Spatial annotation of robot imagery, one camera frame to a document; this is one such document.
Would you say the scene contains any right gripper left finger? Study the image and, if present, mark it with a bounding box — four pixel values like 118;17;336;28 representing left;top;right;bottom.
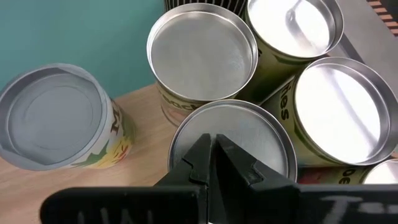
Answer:
39;133;215;224

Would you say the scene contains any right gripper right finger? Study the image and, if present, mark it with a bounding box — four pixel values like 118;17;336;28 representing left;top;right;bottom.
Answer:
214;134;398;224

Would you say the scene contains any silver lidded tin can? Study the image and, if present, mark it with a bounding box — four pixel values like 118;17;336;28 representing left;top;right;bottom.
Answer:
167;98;299;187

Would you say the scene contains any red green tin can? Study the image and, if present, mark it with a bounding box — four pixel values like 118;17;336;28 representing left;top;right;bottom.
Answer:
297;157;398;187

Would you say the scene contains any cherries tin can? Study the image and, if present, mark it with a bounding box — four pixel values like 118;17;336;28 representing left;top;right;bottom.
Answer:
261;56;398;169

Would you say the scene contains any peaches tin can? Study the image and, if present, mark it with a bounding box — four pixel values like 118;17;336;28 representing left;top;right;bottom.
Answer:
146;2;259;128

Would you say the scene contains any white carrots tin can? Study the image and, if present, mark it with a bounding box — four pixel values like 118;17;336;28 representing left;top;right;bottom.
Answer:
0;63;136;171

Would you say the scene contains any yellow green blue tin can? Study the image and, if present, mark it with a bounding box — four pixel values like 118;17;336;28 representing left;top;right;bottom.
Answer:
236;0;345;105

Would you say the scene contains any potted plant striped pot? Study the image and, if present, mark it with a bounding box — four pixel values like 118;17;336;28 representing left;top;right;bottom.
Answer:
163;0;249;18

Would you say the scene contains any orange black hazard tape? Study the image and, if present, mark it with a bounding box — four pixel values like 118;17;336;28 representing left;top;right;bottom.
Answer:
366;0;398;37

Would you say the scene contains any black wire shelf rack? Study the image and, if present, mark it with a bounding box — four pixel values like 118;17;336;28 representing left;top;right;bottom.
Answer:
0;83;175;224

